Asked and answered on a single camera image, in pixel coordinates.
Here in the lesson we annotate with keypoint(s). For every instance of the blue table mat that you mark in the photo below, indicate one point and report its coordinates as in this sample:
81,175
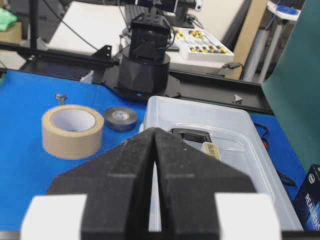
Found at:
27,170

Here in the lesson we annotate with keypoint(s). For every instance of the clear plastic tool box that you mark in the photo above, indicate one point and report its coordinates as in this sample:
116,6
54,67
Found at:
239,145

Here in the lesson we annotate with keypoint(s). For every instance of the black box latch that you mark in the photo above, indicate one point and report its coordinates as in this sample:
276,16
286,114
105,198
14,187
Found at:
192,135

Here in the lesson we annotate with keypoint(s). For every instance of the small metal wrench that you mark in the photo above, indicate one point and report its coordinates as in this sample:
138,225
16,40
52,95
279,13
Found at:
61,98

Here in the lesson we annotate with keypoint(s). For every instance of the grey electrical tape roll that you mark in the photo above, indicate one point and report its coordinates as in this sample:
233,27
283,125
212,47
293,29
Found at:
120,118

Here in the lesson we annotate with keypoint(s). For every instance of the white foam board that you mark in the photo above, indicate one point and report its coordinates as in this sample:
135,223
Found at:
87,27

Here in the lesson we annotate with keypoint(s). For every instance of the green backdrop board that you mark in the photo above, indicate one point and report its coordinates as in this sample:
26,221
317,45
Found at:
293,88

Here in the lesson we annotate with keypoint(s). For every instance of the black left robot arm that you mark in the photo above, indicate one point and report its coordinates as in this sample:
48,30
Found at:
145,66

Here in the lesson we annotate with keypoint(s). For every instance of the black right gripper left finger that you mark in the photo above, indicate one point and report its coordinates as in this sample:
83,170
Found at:
118,185

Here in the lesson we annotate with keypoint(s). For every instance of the screwdriver set tray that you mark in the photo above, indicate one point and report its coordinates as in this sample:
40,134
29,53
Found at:
199,45

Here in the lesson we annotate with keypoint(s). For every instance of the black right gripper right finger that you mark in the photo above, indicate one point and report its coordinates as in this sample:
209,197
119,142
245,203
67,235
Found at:
188,180

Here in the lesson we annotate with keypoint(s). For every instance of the beige masking tape roll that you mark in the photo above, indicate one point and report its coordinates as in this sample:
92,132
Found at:
72,132

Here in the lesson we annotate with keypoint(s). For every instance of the black aluminium frame rail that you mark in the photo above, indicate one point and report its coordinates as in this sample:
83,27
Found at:
181,85

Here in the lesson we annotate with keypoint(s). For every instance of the green cloth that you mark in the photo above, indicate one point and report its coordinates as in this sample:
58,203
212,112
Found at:
7,19

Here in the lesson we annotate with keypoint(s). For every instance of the blue RealSense box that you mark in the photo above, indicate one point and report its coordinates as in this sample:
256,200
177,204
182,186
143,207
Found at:
307,201

